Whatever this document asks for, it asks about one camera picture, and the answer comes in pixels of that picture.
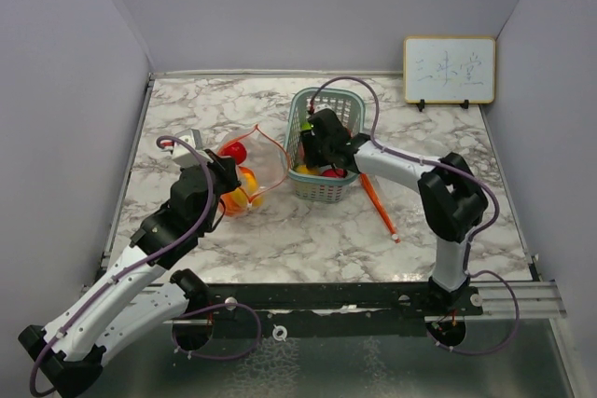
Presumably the teal white plastic basket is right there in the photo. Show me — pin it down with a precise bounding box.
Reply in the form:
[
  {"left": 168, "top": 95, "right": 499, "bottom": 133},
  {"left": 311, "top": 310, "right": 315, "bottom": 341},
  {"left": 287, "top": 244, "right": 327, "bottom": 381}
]
[{"left": 284, "top": 87, "right": 365, "bottom": 203}]

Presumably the orange tangerine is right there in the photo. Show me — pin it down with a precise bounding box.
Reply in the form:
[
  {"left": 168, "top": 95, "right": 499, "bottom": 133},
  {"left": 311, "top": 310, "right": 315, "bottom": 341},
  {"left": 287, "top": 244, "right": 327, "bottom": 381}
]
[{"left": 220, "top": 187, "right": 249, "bottom": 217}]

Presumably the yellow orange fruit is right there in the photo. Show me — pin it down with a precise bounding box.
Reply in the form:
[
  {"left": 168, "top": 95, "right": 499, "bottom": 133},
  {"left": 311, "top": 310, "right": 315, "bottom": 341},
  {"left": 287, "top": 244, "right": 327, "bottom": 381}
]
[{"left": 229, "top": 167, "right": 262, "bottom": 211}]

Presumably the clear bag orange zipper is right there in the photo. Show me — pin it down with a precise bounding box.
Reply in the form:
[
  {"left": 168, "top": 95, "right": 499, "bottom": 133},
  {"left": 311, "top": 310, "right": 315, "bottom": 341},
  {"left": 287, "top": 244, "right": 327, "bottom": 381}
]
[{"left": 216, "top": 124, "right": 290, "bottom": 214}]

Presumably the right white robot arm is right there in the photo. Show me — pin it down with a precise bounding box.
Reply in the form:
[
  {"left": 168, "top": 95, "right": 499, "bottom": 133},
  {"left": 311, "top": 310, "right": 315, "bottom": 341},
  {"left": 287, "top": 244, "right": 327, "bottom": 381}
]
[{"left": 305, "top": 108, "right": 488, "bottom": 315}]

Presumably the red apple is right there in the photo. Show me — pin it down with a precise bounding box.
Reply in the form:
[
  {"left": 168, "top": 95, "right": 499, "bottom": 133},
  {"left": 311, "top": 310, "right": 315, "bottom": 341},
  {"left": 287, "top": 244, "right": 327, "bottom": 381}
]
[{"left": 321, "top": 168, "right": 347, "bottom": 179}]

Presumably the yellow lemon fruit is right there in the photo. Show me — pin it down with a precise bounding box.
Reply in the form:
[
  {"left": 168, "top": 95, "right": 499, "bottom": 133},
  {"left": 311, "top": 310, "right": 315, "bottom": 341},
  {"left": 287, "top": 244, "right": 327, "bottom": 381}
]
[{"left": 294, "top": 164, "right": 320, "bottom": 176}]

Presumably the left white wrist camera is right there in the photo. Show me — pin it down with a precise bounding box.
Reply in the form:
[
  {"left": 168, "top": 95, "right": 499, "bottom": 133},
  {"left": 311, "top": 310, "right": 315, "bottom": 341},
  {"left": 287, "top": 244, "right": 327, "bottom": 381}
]
[{"left": 172, "top": 129, "right": 205, "bottom": 170}]

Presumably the small whiteboard wooden frame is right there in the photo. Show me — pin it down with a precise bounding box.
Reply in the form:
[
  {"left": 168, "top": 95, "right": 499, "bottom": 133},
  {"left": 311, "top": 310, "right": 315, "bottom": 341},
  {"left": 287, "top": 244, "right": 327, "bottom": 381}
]
[{"left": 403, "top": 35, "right": 496, "bottom": 109}]

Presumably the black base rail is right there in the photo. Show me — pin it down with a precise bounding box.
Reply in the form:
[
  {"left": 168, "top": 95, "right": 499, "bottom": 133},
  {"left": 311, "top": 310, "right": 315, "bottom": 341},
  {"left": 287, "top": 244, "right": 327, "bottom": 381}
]
[{"left": 170, "top": 269, "right": 482, "bottom": 339}]

